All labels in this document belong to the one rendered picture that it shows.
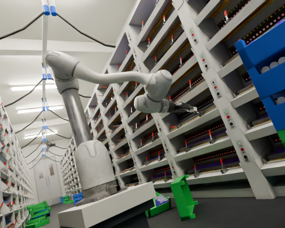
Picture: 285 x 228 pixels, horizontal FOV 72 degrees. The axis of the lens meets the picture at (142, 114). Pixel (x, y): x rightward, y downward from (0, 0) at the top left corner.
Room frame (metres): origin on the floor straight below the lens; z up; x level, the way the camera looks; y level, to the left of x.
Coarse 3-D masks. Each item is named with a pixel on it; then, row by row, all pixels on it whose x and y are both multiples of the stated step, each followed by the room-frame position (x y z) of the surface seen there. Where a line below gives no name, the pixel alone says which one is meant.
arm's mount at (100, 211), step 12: (120, 192) 0.90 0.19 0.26; (132, 192) 0.85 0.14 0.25; (144, 192) 0.89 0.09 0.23; (84, 204) 0.90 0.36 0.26; (96, 204) 0.75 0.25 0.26; (108, 204) 0.78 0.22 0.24; (120, 204) 0.81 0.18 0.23; (132, 204) 0.84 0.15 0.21; (60, 216) 0.93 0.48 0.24; (72, 216) 0.80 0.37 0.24; (84, 216) 0.72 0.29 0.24; (96, 216) 0.74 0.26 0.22; (108, 216) 0.77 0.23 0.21
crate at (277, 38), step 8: (280, 24) 0.39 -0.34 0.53; (272, 32) 0.40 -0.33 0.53; (280, 32) 0.39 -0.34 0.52; (240, 40) 0.45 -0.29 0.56; (256, 40) 0.43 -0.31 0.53; (264, 40) 0.42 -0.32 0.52; (272, 40) 0.41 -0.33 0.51; (280, 40) 0.40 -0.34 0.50; (240, 48) 0.46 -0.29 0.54; (248, 48) 0.45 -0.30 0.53; (256, 48) 0.44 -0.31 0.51; (264, 48) 0.43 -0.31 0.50; (272, 48) 0.42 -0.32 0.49; (280, 48) 0.41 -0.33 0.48; (240, 56) 0.47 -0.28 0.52; (248, 56) 0.45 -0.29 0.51; (256, 56) 0.44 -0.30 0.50; (264, 56) 0.43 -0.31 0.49; (272, 56) 0.43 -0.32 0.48; (280, 56) 0.44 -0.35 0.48; (248, 64) 0.46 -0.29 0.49; (256, 64) 0.45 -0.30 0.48; (264, 64) 0.46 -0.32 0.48
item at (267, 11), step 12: (204, 0) 1.21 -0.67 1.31; (228, 0) 1.09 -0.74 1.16; (240, 0) 1.04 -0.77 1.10; (276, 0) 0.91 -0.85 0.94; (228, 12) 1.11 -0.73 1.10; (264, 12) 0.97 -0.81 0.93; (216, 24) 1.21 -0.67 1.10; (252, 24) 1.04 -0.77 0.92; (240, 36) 1.12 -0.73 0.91; (228, 48) 1.20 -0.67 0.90; (192, 72) 1.51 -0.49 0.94; (240, 72) 1.20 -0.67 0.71; (180, 84) 1.66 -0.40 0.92; (204, 96) 1.49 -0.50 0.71; (216, 120) 1.48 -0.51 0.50; (144, 132) 2.40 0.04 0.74; (228, 180) 1.57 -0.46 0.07; (240, 180) 1.48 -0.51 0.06
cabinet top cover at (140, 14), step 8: (144, 0) 1.48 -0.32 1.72; (152, 0) 1.51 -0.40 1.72; (136, 8) 1.54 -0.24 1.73; (144, 8) 1.57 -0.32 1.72; (152, 8) 1.60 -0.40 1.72; (136, 16) 1.64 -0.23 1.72; (144, 16) 1.67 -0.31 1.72; (128, 24) 1.71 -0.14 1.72; (136, 24) 1.75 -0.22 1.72; (144, 24) 1.78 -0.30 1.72; (120, 40) 1.92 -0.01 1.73; (120, 48) 2.06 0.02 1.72; (128, 48) 2.11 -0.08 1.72; (112, 56) 2.18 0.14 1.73; (120, 56) 2.22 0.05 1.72
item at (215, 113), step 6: (204, 108) 1.50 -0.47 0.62; (216, 108) 1.24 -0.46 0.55; (192, 114) 1.62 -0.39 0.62; (204, 114) 1.32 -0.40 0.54; (210, 114) 1.26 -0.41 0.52; (216, 114) 1.23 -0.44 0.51; (180, 120) 1.76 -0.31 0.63; (198, 120) 1.36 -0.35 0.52; (204, 120) 1.32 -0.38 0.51; (186, 126) 1.47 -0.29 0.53; (192, 126) 1.43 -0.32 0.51; (168, 132) 1.73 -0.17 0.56; (174, 132) 1.61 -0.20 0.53; (180, 132) 1.55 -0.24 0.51; (168, 138) 1.71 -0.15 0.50
